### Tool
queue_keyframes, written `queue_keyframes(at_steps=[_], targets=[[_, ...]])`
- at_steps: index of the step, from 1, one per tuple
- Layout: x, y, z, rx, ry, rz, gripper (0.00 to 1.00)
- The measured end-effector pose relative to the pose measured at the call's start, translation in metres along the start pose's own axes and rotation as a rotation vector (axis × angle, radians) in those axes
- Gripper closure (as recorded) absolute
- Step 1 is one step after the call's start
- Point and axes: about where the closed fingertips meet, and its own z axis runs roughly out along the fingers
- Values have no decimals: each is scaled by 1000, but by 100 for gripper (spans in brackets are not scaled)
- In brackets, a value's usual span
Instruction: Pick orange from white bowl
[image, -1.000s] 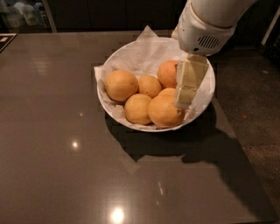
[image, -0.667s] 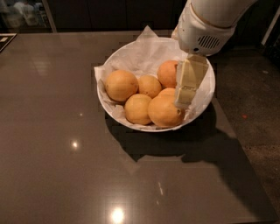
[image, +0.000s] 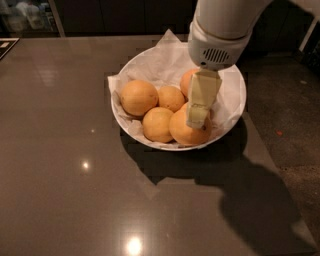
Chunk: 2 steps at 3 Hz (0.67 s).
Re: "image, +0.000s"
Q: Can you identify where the white ceramic bowl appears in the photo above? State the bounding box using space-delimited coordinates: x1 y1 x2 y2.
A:
110 42 247 152

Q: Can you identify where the glass shelf with containers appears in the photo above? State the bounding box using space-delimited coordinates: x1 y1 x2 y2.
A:
0 0 65 38

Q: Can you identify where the black framed card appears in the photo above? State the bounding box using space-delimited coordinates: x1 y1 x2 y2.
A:
0 38 19 60

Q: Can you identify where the white paper liner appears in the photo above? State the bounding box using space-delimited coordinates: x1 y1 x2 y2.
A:
107 29 242 150

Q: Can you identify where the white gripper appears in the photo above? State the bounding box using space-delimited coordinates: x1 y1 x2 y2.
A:
186 19 250 129

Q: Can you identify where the orange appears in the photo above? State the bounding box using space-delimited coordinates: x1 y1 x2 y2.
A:
180 68 199 97
169 104 212 146
158 86 185 112
142 107 173 143
120 80 158 116

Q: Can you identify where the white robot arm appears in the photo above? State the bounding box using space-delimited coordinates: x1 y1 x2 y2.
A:
186 0 274 128

